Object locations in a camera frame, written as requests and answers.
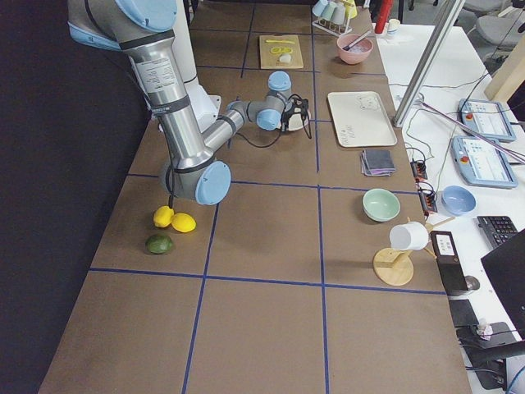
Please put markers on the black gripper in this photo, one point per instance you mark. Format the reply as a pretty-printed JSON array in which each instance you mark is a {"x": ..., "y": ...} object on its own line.
[{"x": 288, "y": 116}]

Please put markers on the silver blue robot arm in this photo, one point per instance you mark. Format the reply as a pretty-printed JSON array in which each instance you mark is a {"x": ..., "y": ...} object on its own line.
[{"x": 155, "y": 37}]

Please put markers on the cream rectangular tray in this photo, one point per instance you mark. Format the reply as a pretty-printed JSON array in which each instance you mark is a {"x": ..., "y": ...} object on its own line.
[{"x": 360, "y": 119}]

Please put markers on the white round plate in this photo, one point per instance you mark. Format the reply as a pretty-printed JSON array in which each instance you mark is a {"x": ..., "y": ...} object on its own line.
[{"x": 295, "y": 119}]

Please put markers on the bamboo cutting board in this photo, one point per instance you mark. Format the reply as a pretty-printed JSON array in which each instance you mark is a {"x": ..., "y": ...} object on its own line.
[{"x": 269, "y": 61}]

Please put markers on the yellow lemon slice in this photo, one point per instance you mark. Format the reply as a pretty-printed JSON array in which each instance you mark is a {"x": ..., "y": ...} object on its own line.
[{"x": 280, "y": 50}]

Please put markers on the yellow plastic knife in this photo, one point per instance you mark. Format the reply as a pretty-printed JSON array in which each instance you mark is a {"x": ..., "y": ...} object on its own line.
[{"x": 279, "y": 41}]

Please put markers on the pink bowl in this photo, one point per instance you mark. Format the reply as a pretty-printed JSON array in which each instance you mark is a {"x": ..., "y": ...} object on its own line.
[{"x": 358, "y": 53}]

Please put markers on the folded dark cloths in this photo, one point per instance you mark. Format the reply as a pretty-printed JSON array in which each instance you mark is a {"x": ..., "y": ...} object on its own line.
[{"x": 377, "y": 162}]

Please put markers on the black silver whisk brush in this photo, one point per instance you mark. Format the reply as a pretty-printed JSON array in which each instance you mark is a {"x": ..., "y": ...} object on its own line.
[{"x": 357, "y": 40}]

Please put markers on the green bowl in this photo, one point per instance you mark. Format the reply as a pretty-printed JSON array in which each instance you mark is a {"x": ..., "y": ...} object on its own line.
[{"x": 381, "y": 205}]

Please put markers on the red bottle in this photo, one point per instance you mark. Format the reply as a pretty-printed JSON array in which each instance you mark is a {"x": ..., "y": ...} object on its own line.
[{"x": 383, "y": 15}]

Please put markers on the yellow lemon right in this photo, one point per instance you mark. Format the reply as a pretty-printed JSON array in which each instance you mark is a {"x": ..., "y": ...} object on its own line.
[{"x": 183, "y": 222}]

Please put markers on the yellow lemon left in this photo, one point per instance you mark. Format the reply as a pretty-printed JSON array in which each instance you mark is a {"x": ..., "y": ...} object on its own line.
[{"x": 163, "y": 216}]

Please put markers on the white cup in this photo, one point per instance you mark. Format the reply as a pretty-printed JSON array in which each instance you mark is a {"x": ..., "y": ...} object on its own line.
[{"x": 409, "y": 236}]

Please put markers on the blue bowl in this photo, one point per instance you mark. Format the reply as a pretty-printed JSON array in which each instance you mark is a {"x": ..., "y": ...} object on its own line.
[{"x": 457, "y": 200}]

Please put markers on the wooden mug stand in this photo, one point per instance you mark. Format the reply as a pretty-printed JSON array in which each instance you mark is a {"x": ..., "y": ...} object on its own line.
[{"x": 394, "y": 267}]

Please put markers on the upper teach pendant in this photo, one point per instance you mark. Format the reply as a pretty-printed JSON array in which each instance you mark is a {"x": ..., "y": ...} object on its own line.
[{"x": 487, "y": 118}]

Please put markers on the teach pendant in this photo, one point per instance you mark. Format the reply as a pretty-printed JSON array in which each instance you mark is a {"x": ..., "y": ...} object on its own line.
[
  {"x": 481, "y": 164},
  {"x": 487, "y": 118}
]

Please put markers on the lower teach pendant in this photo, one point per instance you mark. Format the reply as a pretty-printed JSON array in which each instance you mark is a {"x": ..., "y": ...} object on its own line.
[{"x": 481, "y": 164}]

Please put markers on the green avocado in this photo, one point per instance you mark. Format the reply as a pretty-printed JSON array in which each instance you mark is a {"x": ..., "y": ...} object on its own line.
[{"x": 158, "y": 244}]

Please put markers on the black phone stand device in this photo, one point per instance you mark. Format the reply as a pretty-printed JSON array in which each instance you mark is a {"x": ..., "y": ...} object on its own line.
[{"x": 448, "y": 263}]

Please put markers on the black keyboard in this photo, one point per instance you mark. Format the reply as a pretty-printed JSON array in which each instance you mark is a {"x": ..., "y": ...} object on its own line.
[{"x": 497, "y": 229}]

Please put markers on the black laptop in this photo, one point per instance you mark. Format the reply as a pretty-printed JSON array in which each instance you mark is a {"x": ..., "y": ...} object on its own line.
[{"x": 504, "y": 267}]

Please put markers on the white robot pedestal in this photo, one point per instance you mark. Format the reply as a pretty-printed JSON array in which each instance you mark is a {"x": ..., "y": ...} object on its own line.
[{"x": 204, "y": 106}]

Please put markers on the cup rack with wooden handle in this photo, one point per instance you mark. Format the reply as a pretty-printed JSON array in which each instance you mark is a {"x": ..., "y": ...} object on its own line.
[{"x": 334, "y": 17}]

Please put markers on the aluminium frame post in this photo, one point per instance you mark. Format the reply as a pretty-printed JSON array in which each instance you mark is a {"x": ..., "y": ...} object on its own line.
[{"x": 444, "y": 22}]

